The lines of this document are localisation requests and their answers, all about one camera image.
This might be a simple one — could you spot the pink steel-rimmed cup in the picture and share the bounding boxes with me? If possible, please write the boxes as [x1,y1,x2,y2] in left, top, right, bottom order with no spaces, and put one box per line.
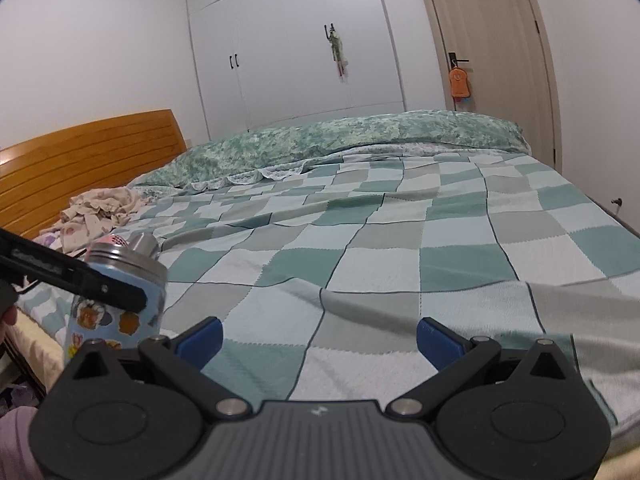
[98,233,128,247]

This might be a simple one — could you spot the black door handle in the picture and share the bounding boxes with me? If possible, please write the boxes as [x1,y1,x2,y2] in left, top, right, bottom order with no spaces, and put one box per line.
[448,51,469,70]

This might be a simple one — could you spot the purple sleeve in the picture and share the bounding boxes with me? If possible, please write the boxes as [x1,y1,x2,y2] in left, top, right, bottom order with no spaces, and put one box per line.
[0,406,43,480]

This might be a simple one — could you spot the orange wooden headboard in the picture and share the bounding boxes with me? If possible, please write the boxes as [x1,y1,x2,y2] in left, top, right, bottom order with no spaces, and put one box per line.
[1,110,186,238]

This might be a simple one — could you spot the green floral duvet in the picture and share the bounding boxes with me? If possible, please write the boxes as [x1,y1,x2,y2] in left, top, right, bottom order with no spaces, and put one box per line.
[127,110,532,192]

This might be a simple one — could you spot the beige wooden door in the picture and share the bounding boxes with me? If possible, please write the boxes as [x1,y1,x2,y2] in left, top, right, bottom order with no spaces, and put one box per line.
[424,0,562,169]

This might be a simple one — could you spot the crumpled beige floral clothes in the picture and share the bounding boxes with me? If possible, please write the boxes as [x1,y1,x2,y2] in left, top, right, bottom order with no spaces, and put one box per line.
[34,186,149,254]

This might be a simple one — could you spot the green checkered blanket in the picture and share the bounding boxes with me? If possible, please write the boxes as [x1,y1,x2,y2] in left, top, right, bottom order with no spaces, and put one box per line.
[120,145,639,432]

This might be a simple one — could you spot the orange pouch on door handle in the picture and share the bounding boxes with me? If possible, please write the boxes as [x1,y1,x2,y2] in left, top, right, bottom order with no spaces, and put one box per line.
[448,66,471,101]

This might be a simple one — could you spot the white built-in wardrobe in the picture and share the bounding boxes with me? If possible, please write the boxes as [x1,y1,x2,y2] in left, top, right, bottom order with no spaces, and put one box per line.
[186,0,404,139]

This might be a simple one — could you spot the green plant hanging ornament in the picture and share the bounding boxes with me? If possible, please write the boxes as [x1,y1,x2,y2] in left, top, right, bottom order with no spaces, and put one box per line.
[324,23,348,79]

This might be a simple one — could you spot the blue cartoon sticker cup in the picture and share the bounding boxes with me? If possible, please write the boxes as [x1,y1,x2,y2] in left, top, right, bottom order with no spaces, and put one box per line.
[64,233,167,362]

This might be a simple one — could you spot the tall stainless steel tumbler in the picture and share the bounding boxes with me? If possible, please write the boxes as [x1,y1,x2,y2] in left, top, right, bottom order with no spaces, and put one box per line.
[128,232,160,259]

